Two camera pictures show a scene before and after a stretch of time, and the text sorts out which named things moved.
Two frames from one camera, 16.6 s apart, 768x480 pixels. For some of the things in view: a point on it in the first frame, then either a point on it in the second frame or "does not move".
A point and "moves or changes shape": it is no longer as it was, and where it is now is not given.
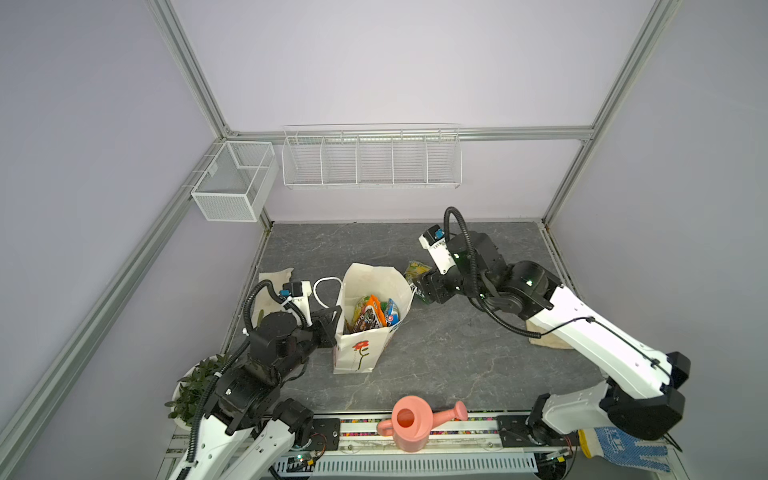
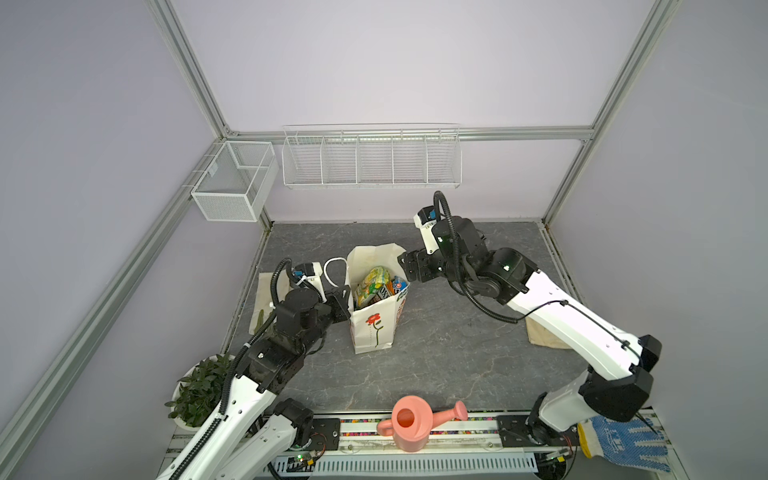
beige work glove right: [553, 340] does not move
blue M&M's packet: [392, 313] → [398, 284]
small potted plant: [189, 389] does not move
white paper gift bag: [374, 300] moves or changes shape
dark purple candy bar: [367, 320] → [382, 293]
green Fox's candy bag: [414, 270] moves or changes shape
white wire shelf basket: [367, 156] does not move
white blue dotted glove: [623, 448] does not move
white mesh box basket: [237, 185] does not move
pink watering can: [412, 419] does not move
